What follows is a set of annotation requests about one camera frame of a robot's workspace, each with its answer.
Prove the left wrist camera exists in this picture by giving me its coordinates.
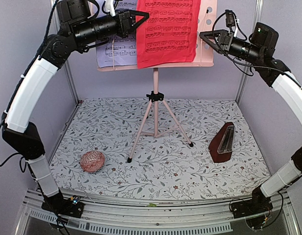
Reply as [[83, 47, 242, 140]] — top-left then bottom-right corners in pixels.
[[102, 0, 119, 17]]

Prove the left aluminium frame post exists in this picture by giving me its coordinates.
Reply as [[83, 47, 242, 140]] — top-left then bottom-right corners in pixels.
[[52, 9, 79, 105]]

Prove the black camera cable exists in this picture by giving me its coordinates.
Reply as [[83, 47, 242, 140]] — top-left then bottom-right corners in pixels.
[[16, 0, 61, 81], [211, 12, 254, 76]]

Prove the aluminium frame post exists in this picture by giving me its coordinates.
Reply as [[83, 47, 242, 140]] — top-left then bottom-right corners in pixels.
[[52, 9, 79, 105], [235, 0, 264, 103]]

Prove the aluminium front rail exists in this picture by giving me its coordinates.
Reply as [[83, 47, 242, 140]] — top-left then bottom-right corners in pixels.
[[15, 189, 301, 235]]

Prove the pink music stand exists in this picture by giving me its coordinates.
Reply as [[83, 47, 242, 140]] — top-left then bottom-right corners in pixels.
[[98, 0, 217, 162]]

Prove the red sheet music paper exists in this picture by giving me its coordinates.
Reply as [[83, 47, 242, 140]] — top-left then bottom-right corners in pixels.
[[136, 0, 201, 69]]

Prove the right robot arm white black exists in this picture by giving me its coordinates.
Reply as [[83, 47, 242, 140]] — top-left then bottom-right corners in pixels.
[[199, 23, 302, 213]]

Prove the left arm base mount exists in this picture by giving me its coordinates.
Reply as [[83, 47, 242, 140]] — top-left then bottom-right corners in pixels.
[[41, 195, 85, 218]]

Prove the left black camera cable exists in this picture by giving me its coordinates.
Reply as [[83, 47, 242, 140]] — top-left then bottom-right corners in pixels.
[[16, 0, 61, 81]]

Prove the red patterned ceramic bowl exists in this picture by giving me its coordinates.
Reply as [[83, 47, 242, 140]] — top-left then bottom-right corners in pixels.
[[80, 150, 105, 173]]

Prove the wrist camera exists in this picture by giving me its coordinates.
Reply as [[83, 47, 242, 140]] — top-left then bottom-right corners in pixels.
[[102, 0, 119, 17], [225, 10, 239, 37]]

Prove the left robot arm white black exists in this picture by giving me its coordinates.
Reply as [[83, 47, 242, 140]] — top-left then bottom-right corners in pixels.
[[0, 0, 149, 212]]

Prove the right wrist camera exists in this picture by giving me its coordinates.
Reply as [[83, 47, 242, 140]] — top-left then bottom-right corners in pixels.
[[225, 10, 239, 37]]

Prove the right aluminium frame post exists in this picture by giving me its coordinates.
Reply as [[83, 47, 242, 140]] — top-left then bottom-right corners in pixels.
[[235, 0, 264, 103]]

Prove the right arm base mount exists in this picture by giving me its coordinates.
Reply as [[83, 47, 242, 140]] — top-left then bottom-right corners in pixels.
[[229, 187, 273, 218]]

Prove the purple sheet music paper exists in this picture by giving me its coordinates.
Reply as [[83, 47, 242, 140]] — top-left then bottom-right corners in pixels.
[[96, 0, 139, 69]]

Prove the right black camera cable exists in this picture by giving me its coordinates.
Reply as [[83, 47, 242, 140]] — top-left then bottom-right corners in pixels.
[[211, 12, 254, 76]]

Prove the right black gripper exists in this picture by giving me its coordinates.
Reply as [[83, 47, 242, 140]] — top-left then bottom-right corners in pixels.
[[201, 28, 264, 64]]

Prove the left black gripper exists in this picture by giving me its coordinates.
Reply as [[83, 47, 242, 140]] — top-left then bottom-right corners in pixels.
[[72, 7, 150, 47]]

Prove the brown wooden metronome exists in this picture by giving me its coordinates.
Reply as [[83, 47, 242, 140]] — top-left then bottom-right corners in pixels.
[[208, 122, 235, 163]]

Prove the floral patterned table mat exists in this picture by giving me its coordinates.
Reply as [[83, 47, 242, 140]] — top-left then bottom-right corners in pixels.
[[50, 98, 270, 200]]

